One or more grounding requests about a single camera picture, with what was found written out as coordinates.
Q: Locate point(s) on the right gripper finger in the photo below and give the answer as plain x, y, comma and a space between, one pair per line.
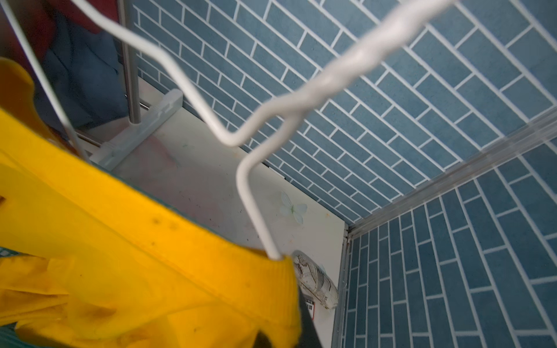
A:
309, 337

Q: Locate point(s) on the yellow t-shirt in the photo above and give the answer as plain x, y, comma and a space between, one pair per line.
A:
97, 264

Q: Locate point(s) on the white wire hanger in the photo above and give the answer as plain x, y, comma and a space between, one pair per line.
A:
304, 95

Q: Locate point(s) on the rainbow marker pack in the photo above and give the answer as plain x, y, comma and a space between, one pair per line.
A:
311, 306

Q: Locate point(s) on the patterned pouch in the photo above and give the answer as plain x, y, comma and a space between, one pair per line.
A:
314, 281

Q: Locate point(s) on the metal clothes rack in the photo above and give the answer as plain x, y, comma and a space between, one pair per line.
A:
113, 152

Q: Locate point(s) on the teal plastic basket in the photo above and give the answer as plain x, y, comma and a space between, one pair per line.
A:
8, 336

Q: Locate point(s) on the blue grey t-shirt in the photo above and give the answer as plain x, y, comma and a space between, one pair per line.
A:
82, 68

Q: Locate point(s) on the red t-shirt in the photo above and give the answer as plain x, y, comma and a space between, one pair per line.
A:
39, 26

